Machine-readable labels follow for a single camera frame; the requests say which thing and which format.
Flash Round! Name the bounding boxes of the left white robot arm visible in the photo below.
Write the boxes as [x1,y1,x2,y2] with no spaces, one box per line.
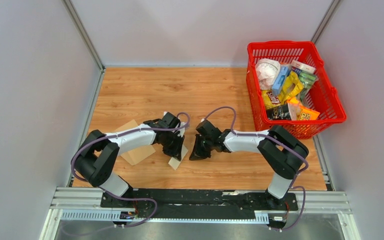
[70,112,190,208]

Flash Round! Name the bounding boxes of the white crumpled bag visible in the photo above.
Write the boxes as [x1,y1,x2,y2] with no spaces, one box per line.
[255,58,281,91]

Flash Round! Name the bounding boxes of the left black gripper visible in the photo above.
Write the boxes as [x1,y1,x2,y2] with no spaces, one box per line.
[162,132,185,162]

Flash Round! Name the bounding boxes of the white letter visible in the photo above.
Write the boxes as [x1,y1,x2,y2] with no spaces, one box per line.
[168,145,188,171]

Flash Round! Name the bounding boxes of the white red small box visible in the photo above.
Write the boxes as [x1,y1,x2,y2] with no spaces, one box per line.
[290,60,316,75]

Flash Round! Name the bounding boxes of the blue box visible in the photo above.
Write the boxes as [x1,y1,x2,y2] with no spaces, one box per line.
[271,64,290,97]

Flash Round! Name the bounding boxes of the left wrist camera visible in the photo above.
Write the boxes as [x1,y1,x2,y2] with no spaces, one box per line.
[177,121,188,137]

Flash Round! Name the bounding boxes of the black snack packet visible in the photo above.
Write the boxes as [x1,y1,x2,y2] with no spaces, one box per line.
[266,104,292,121]

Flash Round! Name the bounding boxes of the yellow snack bag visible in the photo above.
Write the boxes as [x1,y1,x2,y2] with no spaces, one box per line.
[278,71,304,104]

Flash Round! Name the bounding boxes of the aluminium frame rail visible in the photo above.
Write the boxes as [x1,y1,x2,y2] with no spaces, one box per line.
[40,187,361,240]

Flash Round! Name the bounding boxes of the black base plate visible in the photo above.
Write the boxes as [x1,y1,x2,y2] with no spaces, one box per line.
[100,188,299,220]

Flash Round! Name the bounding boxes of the orange snack bag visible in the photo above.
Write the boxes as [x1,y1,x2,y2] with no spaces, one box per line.
[287,97,320,121]

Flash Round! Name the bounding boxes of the brown paper envelope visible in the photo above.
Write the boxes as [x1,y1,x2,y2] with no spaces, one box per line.
[114,119,156,166]

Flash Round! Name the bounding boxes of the red plastic basket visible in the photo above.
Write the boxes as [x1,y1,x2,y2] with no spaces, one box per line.
[246,40,347,139]

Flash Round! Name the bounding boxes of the green packet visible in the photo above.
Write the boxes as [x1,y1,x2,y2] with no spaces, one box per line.
[298,71,319,101]

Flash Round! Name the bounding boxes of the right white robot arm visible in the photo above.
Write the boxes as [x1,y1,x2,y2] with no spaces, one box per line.
[189,120,309,210]

